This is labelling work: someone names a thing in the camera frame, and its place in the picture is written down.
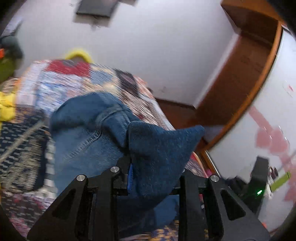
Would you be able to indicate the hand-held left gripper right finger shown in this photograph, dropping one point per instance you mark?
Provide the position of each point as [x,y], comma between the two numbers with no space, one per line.
[192,185]

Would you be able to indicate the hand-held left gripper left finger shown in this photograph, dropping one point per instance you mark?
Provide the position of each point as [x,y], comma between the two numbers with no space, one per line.
[126,180]

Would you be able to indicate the blue denim jeans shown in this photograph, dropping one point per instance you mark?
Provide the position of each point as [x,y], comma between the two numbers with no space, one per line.
[92,143]

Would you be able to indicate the lime green object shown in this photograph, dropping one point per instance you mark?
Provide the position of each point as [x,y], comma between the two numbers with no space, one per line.
[281,183]

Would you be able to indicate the pink heart sticker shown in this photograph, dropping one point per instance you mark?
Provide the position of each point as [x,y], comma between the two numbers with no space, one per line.
[270,139]

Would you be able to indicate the white sliding door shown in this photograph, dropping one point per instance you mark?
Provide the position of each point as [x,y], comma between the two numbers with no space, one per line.
[266,92]

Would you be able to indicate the red and white notice sticker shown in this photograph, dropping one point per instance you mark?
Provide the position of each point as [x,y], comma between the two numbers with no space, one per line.
[289,88]

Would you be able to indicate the floral bed sheet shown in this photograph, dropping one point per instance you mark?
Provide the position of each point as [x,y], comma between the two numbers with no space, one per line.
[20,208]

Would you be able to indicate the navy patterned cloth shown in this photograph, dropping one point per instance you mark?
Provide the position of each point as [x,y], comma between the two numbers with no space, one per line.
[20,143]

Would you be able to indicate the brown wooden door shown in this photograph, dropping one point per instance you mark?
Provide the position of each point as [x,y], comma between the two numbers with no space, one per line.
[242,69]

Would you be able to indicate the patchwork printed blanket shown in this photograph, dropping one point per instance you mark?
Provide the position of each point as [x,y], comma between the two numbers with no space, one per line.
[69,78]

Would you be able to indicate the yellow curved plastic object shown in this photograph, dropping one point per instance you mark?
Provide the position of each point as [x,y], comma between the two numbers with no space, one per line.
[78,54]

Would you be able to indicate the yellow fleece garment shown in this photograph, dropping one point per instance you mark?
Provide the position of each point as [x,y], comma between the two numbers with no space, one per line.
[5,109]

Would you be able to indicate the green patterned bag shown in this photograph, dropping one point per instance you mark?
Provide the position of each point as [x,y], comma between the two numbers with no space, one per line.
[8,69]

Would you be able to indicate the dark green bundle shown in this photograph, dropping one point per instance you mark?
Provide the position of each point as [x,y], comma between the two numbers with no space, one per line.
[11,47]

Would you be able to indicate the orange box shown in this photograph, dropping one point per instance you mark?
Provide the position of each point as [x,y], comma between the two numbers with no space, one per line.
[1,52]

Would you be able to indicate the small black wall monitor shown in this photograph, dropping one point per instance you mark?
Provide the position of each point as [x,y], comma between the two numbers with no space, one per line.
[97,7]

